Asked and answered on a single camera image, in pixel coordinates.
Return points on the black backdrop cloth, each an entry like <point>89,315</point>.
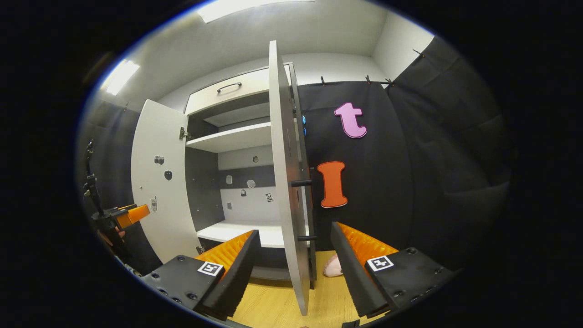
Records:
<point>432,159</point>

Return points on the white shoe cabinet door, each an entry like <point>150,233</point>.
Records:
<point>150,132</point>
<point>280,136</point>

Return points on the ceiling light panel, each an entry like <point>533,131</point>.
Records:
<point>120,77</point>
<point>250,7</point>

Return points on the row of black backdrop clips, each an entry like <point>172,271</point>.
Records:
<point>367,80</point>

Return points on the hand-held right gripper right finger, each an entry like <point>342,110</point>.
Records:
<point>350,269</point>

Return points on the white double-door shoe cabinet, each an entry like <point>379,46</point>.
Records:
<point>232,136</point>

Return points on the pink smiling plush toy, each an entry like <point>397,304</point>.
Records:
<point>332,266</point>

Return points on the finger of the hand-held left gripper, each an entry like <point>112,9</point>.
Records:
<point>134,215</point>

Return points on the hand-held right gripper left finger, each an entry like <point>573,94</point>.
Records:
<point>237,278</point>

